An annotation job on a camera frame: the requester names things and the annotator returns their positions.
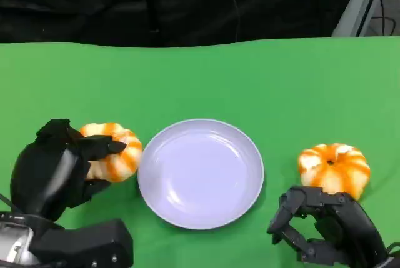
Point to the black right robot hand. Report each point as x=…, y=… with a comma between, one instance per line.
x=353, y=230

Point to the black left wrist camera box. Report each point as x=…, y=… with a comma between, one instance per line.
x=87, y=246

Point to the lilac plate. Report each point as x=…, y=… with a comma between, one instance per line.
x=201, y=174

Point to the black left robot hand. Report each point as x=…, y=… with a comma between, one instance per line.
x=37, y=177

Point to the green table cloth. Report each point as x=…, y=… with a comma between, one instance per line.
x=200, y=77

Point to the aluminium frame profile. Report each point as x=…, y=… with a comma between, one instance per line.
x=356, y=5

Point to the orange white toy bread roll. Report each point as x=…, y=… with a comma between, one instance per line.
x=334, y=172
x=125, y=165

